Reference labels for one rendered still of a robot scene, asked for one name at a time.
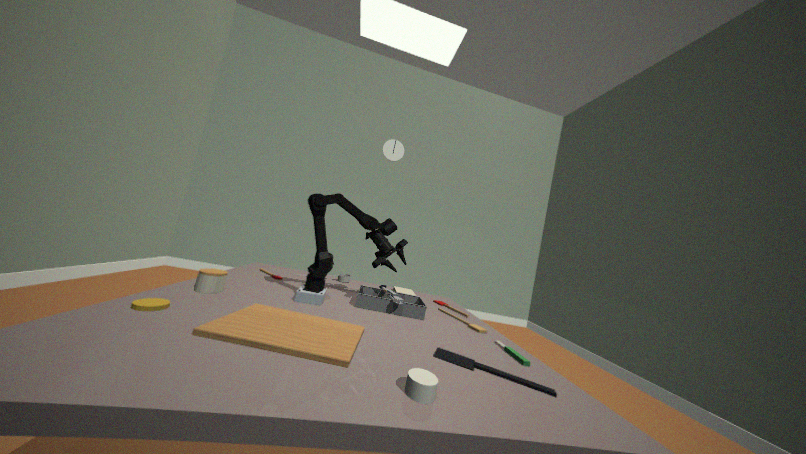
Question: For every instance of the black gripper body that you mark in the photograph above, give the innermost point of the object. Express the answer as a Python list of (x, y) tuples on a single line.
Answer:
[(385, 247)]

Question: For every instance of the dark grey cylinder with white top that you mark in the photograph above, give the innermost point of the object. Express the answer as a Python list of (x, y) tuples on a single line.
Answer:
[(421, 386)]

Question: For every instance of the yellow flat round disc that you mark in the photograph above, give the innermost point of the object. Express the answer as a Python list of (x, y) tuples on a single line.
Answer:
[(152, 304)]

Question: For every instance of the cream flat rectangular block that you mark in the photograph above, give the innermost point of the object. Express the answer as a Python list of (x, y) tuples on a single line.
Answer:
[(403, 290)]

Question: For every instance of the wooden board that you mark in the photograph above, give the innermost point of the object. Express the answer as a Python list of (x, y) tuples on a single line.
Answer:
[(288, 332)]

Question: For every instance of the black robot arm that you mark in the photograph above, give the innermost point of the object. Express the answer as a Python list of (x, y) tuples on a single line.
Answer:
[(323, 259)]

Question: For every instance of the grey roasting tin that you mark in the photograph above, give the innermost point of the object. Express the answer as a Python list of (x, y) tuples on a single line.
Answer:
[(377, 300)]

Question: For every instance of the grey cylinder with tan lid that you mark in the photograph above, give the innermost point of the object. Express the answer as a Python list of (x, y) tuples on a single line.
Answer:
[(210, 281)]

